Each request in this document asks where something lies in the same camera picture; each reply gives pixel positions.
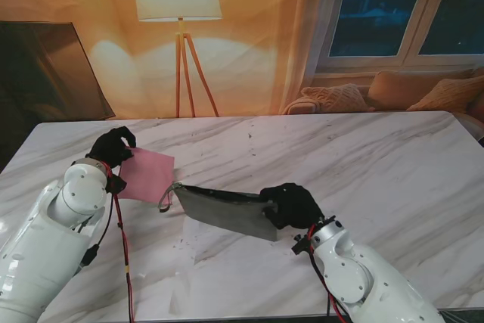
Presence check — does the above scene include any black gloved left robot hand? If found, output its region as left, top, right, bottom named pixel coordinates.
left=85, top=126, right=137, bottom=169

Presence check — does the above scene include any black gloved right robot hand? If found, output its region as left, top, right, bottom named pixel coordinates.
left=259, top=182, right=325, bottom=230

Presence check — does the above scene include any pink paper document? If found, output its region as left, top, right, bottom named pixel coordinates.
left=116, top=148, right=175, bottom=203

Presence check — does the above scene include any grey suede zip pouch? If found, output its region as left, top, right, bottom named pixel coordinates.
left=157, top=182, right=280, bottom=243

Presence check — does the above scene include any printed living room backdrop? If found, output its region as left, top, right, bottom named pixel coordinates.
left=0, top=0, right=484, bottom=122

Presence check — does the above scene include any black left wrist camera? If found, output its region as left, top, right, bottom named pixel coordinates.
left=105, top=173, right=128, bottom=194

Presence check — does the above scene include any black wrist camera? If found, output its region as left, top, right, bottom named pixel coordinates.
left=290, top=234, right=313, bottom=255
left=105, top=173, right=128, bottom=194

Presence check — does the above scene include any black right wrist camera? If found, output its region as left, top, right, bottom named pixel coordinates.
left=290, top=234, right=313, bottom=255

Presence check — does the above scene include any red black right arm cable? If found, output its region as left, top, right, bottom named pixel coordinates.
left=308, top=224, right=349, bottom=323

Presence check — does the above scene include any red black arm cable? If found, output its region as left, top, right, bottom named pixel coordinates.
left=308, top=224, right=349, bottom=323
left=77, top=162, right=137, bottom=323

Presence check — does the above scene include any red black left arm cable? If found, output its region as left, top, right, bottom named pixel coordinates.
left=77, top=162, right=137, bottom=323

